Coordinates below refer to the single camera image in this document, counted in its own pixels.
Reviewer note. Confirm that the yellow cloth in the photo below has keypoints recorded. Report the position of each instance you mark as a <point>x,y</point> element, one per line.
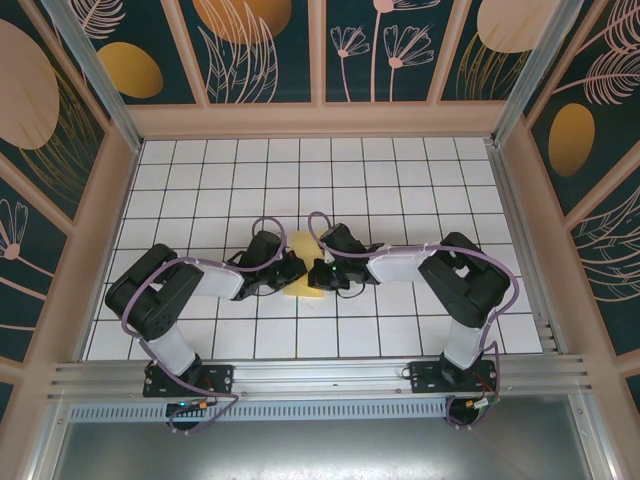
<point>302,245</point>

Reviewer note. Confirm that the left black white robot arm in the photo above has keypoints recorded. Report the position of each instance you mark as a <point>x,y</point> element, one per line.
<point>150,305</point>

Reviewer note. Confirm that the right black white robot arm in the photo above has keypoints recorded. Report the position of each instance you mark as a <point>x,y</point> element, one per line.
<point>465,285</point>

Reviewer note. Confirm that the grey metal sheet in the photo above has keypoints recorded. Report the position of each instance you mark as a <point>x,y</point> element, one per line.
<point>320,450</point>

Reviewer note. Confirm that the left small circuit board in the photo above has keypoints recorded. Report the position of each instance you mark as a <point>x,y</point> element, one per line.
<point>187,407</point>

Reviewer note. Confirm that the small circuit board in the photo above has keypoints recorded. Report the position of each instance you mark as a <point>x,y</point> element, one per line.
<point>187,407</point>
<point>482,404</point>

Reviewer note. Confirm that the right small circuit board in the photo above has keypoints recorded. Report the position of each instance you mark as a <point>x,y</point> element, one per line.
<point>482,404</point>

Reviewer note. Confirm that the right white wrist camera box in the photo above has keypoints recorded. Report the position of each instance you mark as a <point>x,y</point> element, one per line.
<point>328,256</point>

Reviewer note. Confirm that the long aluminium mounting rail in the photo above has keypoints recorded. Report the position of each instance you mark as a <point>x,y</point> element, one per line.
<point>320,375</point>

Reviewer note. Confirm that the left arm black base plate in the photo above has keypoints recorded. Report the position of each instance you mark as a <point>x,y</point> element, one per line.
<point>220,380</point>

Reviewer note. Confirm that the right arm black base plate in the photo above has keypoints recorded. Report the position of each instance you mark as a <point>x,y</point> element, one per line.
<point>425,380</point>

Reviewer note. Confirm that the aluminium side rail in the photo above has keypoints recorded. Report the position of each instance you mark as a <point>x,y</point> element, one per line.
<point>510,200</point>

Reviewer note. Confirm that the aluminium frame post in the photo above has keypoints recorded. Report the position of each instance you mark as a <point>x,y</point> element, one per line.
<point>97,75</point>
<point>530,75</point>

